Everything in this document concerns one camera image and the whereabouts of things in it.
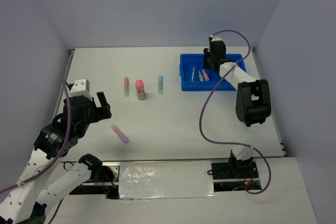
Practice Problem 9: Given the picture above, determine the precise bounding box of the purple clear pen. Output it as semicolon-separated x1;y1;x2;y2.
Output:
191;66;196;82

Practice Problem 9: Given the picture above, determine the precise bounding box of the blue plastic compartment tray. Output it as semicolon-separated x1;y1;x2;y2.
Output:
179;53;249;92

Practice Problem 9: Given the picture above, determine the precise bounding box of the pink lid clip jar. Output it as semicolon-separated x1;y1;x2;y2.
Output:
135;80;146;100

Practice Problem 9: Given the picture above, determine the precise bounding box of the orange capped marker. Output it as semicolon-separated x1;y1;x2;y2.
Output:
124;77;129;97

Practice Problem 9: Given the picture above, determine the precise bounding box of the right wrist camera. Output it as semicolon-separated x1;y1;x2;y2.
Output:
208;35;223;43

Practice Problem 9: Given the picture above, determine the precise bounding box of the pink correction tape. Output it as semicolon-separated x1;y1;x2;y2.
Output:
202;69;209;81

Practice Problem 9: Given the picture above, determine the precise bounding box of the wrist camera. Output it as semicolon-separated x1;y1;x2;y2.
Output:
69;78;92;100
208;35;223;43

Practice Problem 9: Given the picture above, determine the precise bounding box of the pink purple highlighter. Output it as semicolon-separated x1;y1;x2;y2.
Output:
111;124;129;144

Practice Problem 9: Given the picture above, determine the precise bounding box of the silver foil tape sheet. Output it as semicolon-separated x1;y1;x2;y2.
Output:
119;161;216;199

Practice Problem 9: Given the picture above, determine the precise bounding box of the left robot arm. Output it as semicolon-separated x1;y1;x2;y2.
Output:
1;92;112;223

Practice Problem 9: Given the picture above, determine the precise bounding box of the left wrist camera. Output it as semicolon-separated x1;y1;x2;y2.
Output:
69;78;92;100

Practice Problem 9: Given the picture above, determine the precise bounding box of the green correction tape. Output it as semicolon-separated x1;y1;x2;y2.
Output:
198;70;204;81

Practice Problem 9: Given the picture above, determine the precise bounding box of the light blue eraser stick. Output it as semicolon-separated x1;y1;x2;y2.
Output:
158;76;163;95

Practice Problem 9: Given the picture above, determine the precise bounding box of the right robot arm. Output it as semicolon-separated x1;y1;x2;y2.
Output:
199;35;271;177

